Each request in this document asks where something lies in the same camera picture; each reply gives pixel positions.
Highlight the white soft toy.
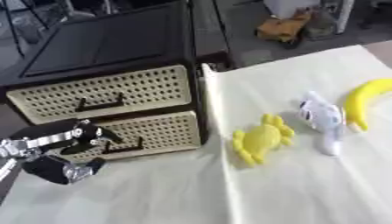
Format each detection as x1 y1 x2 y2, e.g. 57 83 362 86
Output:
297 90 348 157

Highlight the yellow toy banana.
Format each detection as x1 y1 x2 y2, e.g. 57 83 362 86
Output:
343 78 392 132

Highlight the yellow crab soft toy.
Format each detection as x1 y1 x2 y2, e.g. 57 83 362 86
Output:
231 113 298 168

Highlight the pale perforated drawer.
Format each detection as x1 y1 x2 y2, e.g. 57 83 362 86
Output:
4 64 193 125
58 110 202 163

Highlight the black drawer handle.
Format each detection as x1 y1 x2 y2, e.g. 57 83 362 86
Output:
101 136 146 155
73 92 126 113

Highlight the black cabinet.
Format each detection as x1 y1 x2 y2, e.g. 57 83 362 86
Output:
0 0 212 145

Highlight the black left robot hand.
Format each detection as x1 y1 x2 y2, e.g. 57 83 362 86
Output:
9 117 126 186

